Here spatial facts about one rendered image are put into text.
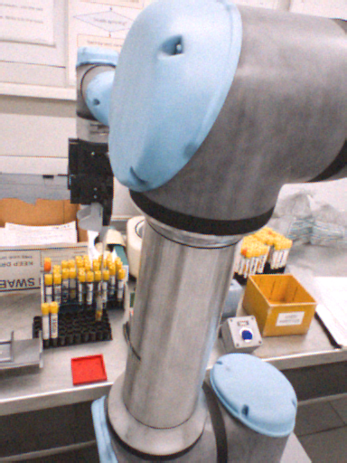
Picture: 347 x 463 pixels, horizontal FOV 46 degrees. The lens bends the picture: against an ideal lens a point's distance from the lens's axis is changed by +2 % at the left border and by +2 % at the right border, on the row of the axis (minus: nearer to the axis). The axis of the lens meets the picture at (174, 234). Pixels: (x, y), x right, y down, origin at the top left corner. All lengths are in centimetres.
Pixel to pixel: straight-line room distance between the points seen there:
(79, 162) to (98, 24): 57
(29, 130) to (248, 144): 110
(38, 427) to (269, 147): 145
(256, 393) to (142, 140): 40
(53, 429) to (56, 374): 70
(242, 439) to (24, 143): 103
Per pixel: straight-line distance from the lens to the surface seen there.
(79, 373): 92
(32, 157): 134
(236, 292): 105
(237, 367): 58
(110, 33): 128
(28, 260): 109
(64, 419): 163
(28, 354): 91
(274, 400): 57
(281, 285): 118
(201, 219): 27
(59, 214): 134
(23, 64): 128
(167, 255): 31
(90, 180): 78
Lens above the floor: 154
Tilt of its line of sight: 27 degrees down
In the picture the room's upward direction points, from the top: 8 degrees clockwise
